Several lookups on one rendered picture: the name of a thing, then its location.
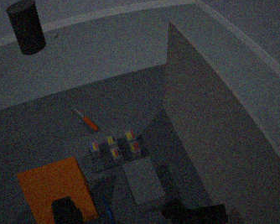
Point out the red-handled screwdriver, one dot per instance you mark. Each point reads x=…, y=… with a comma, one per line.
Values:
x=86, y=119

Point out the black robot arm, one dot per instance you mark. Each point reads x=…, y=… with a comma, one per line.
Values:
x=65, y=212

